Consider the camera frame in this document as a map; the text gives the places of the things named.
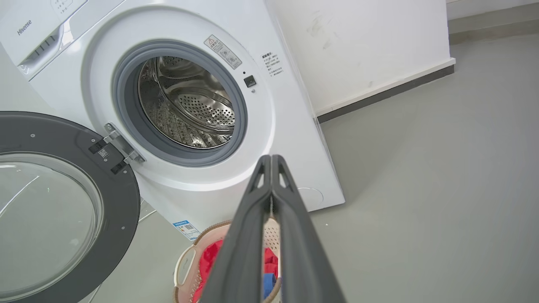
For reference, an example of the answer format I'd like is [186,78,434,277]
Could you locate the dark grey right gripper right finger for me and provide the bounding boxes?
[272,154,347,303]

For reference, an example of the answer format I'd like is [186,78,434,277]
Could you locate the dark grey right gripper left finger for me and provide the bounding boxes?
[200,154,272,303]

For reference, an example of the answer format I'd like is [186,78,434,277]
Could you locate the round dark washer door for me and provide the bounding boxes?
[0,111,141,303]

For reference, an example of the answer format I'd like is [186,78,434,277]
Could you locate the white front-load washing machine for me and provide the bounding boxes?
[0,0,346,241]

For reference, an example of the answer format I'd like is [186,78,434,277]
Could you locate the silver metal door hinge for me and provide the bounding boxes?
[104,122,146,165]

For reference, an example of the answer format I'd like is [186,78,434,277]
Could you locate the red garment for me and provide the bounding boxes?
[192,240,279,303]

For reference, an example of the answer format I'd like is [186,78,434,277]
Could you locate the blue garment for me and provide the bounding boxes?
[263,273,277,299]

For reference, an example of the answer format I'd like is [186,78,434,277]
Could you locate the beige perforated laundry basket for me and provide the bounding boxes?
[173,217,283,303]

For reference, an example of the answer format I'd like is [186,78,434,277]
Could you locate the blue energy label sticker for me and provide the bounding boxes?
[173,220,200,241]

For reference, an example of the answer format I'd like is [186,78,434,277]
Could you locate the white warning label sticker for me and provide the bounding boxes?
[204,35,243,70]

